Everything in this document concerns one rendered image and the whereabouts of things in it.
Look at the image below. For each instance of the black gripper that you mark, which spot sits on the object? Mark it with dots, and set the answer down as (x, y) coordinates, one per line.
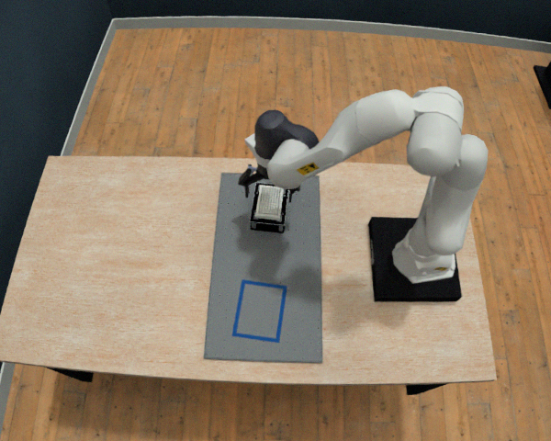
(261, 173)

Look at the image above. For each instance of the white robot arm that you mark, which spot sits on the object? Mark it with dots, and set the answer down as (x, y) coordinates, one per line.
(435, 144)

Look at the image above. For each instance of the blue tape square outline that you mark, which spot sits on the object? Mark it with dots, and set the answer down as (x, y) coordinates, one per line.
(275, 340)

